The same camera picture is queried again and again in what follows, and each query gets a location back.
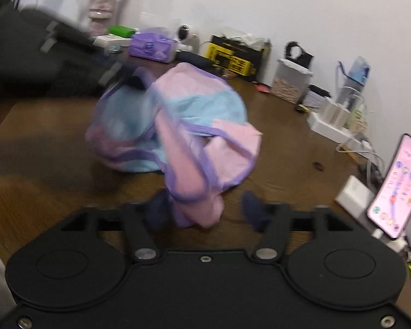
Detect pink blue purple garment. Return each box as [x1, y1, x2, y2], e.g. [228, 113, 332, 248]
[86, 63, 262, 228]

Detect white phone stand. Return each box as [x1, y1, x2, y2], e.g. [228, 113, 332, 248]
[335, 175, 375, 223]

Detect white power strip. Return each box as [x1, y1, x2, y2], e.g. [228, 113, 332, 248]
[307, 113, 370, 152]

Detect smartphone with pink screen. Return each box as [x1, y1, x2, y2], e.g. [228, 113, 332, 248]
[366, 134, 411, 240]

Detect white charger plugs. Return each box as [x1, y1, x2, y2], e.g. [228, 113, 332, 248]
[321, 99, 350, 129]

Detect small white box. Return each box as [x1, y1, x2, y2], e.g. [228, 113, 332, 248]
[302, 84, 331, 110]

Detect red packet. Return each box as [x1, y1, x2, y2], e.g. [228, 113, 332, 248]
[255, 84, 270, 93]

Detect clear plastic food container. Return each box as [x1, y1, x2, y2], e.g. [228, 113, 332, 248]
[271, 58, 313, 104]

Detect blue water bottle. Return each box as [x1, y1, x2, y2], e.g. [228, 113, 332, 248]
[336, 56, 371, 111]

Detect black watch on stand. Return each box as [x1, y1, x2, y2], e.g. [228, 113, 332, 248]
[284, 41, 314, 69]

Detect black yellow cardboard box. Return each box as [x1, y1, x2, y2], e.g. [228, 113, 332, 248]
[205, 35, 271, 82]

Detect purple tissue pack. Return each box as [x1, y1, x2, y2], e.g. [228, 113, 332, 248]
[127, 32, 178, 64]

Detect white flat box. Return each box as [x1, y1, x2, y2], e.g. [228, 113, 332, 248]
[93, 34, 131, 48]

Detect green box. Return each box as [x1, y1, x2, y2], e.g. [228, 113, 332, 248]
[108, 25, 137, 39]

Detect black storage bag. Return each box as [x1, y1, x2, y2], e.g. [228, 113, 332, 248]
[0, 6, 123, 100]

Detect pink ceramic vase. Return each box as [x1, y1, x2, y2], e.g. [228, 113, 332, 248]
[88, 0, 116, 36]

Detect white security camera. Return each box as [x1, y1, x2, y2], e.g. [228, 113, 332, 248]
[176, 24, 199, 53]

